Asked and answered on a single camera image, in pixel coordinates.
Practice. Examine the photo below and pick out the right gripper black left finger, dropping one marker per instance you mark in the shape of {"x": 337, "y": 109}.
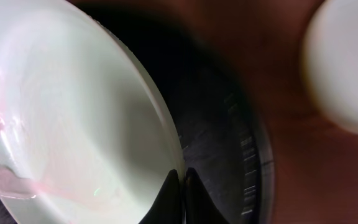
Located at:
{"x": 167, "y": 207}

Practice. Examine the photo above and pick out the green plate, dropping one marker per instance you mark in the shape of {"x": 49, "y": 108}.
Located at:
{"x": 85, "y": 135}
{"x": 329, "y": 59}

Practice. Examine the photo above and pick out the round black tray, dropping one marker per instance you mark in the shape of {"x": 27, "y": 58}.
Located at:
{"x": 219, "y": 134}

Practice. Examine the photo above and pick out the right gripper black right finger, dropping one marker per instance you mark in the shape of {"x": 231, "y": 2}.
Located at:
{"x": 199, "y": 207}

